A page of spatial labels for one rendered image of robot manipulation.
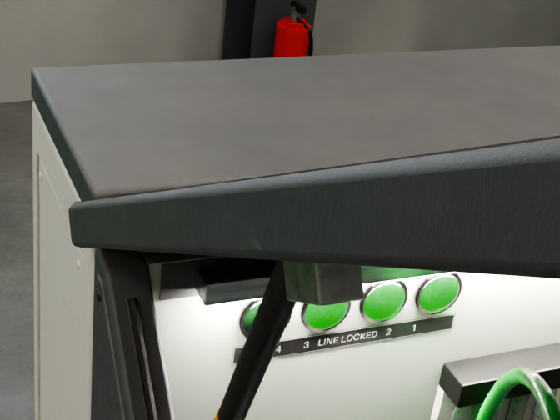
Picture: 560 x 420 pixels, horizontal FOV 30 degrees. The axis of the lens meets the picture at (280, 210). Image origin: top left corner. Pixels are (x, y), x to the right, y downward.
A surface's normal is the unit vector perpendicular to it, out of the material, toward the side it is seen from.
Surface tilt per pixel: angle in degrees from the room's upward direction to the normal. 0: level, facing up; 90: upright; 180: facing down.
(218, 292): 90
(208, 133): 0
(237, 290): 90
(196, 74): 0
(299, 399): 90
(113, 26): 90
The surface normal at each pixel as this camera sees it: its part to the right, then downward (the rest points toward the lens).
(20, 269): 0.11, -0.87
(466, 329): 0.37, 0.48
